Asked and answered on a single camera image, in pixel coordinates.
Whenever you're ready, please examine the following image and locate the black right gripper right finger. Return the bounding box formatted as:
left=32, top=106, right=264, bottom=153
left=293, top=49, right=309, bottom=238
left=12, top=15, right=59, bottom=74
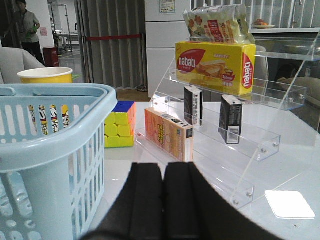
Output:
left=164, top=162, right=278, bottom=240

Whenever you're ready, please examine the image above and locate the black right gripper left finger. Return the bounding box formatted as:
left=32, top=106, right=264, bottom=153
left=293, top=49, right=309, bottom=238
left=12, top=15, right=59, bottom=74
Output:
left=82, top=162, right=163, bottom=240

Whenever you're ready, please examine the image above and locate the black tissue pack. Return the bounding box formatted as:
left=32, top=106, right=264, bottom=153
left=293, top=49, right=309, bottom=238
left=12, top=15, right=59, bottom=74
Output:
left=183, top=85, right=203, bottom=126
left=218, top=94, right=243, bottom=145

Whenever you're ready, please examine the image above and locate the light blue plastic basket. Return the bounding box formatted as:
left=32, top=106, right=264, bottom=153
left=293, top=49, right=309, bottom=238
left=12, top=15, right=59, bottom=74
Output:
left=0, top=83, right=118, bottom=240

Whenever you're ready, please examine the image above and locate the orange snack box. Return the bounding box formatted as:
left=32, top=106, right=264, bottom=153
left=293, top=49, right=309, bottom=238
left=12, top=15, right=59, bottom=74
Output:
left=144, top=107, right=194, bottom=162

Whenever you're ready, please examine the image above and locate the colourful puzzle cube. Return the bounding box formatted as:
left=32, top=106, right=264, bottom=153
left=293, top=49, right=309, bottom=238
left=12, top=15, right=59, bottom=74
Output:
left=104, top=101, right=137, bottom=148

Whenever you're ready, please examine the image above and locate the clear acrylic display shelf right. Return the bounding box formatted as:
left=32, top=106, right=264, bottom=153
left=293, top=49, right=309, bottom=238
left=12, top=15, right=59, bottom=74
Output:
left=150, top=29, right=320, bottom=208

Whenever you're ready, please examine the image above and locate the yellow nabati wafer box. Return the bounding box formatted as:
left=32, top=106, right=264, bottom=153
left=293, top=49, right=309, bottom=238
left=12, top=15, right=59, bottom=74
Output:
left=175, top=41, right=256, bottom=96

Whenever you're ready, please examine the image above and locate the red fire extinguisher box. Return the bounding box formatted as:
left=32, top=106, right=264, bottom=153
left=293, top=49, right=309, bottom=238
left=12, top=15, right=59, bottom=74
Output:
left=43, top=47, right=60, bottom=67

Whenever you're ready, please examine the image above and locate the yellow snack bag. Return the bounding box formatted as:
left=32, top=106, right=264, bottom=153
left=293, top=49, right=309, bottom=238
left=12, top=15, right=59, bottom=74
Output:
left=182, top=4, right=255, bottom=44

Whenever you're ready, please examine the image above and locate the white cabinet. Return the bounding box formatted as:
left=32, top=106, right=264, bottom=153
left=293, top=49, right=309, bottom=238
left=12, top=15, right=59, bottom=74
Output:
left=144, top=0, right=194, bottom=97

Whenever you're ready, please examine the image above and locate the white sofa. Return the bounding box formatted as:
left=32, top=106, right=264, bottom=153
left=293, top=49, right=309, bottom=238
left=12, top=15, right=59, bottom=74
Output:
left=0, top=46, right=45, bottom=84

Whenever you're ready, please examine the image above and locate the plate of food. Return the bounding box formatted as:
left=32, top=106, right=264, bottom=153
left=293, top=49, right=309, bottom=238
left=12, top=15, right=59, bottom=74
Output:
left=252, top=19, right=275, bottom=30

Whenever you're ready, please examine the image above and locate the person in grey shirt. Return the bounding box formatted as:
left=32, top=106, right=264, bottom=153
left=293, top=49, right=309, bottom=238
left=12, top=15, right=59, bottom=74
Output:
left=3, top=0, right=45, bottom=65

